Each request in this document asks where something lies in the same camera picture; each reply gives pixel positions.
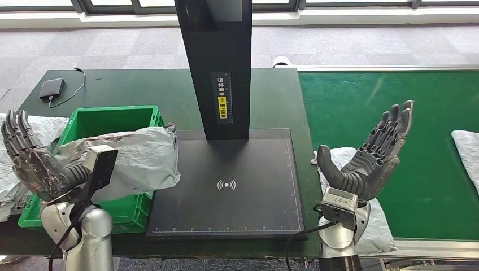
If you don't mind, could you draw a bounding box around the white crumpled bag pile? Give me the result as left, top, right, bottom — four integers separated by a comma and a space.
0, 113, 71, 222

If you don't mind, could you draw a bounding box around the black power bank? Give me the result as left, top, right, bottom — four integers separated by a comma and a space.
38, 78, 65, 100

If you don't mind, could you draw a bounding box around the black yellow instruction label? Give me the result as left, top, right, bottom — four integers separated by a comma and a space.
211, 72, 233, 125

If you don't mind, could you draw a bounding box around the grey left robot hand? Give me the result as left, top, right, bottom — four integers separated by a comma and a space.
0, 109, 93, 203

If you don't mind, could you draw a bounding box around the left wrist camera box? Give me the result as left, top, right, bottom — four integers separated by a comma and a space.
75, 145, 119, 204

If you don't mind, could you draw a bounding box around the dark window frame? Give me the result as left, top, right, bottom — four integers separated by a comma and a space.
0, 0, 479, 15

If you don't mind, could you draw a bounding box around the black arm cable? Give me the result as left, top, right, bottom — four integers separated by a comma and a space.
285, 220, 339, 271
47, 202, 93, 271

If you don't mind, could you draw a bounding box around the black inbound scanner machine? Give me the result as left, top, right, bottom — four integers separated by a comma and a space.
146, 0, 308, 240

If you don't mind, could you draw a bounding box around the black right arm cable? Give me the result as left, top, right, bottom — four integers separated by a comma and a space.
285, 220, 339, 271

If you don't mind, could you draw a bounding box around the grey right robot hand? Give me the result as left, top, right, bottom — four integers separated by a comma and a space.
316, 99, 415, 203

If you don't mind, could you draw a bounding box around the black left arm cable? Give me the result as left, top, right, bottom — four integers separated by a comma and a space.
47, 202, 93, 271

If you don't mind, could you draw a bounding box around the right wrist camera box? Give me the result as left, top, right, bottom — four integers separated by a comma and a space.
320, 187, 359, 231

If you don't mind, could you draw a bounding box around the green plastic crate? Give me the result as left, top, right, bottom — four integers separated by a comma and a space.
18, 105, 166, 234

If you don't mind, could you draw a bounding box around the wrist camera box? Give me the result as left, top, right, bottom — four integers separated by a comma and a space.
75, 145, 119, 204
320, 187, 359, 231

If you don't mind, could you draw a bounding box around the grey poly mailer parcel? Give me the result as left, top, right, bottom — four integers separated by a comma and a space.
316, 147, 398, 257
451, 130, 479, 195
52, 123, 181, 203

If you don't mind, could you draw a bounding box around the green conveyor belt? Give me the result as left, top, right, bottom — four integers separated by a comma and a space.
298, 71, 479, 242

